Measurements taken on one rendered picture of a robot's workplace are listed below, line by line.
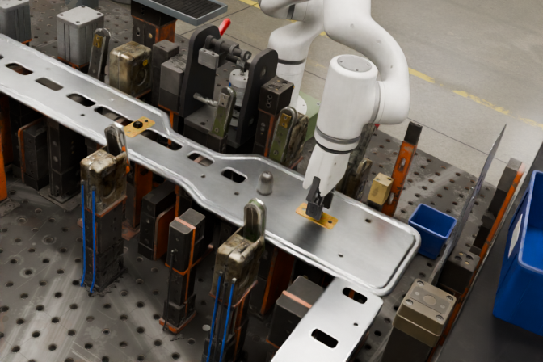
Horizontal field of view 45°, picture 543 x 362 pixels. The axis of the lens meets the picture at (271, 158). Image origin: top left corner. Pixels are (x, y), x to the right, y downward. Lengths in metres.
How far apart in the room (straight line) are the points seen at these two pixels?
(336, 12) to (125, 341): 0.80
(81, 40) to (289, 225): 0.75
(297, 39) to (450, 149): 1.90
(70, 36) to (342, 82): 0.84
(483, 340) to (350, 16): 0.60
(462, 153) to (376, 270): 2.44
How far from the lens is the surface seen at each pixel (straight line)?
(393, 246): 1.33
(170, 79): 1.62
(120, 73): 1.67
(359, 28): 1.21
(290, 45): 1.89
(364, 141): 1.37
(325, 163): 1.21
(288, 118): 1.45
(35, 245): 1.67
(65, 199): 1.77
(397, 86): 1.18
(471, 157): 3.65
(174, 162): 1.42
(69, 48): 1.77
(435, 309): 1.15
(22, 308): 1.54
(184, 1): 1.77
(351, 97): 1.14
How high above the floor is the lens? 1.85
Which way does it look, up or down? 35 degrees down
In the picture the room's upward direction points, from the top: 11 degrees clockwise
